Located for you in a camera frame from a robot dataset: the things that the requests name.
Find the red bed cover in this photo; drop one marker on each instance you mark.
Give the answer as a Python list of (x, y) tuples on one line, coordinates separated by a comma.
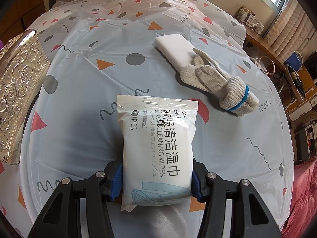
[(303, 203)]

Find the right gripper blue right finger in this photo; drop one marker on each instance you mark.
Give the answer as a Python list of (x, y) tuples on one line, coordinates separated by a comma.
[(199, 188)]

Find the white cleaning wipes pack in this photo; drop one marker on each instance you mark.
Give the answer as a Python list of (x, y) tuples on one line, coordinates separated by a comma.
[(158, 156)]

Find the packets on window sill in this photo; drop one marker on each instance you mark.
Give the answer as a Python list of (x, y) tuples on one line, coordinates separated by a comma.
[(247, 17)]

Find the knitted grey work gloves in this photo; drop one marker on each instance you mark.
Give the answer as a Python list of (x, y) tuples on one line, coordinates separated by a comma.
[(205, 74)]

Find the beige patterned curtain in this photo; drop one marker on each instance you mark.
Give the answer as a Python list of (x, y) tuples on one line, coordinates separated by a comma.
[(290, 31)]

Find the patterned white tablecloth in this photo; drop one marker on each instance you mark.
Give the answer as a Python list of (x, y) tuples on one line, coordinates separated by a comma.
[(99, 49)]

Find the wooden desk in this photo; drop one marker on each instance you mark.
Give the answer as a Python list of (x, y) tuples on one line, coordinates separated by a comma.
[(255, 39)]

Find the wooden cabinet wall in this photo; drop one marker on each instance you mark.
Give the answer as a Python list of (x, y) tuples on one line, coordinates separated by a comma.
[(18, 17)]

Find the white sponge block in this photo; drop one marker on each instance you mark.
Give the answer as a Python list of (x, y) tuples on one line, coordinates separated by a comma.
[(176, 49)]

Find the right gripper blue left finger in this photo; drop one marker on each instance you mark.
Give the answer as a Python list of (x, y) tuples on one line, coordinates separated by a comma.
[(116, 182)]

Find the ornate gold tissue box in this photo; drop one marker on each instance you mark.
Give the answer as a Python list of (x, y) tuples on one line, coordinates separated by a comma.
[(24, 66)]

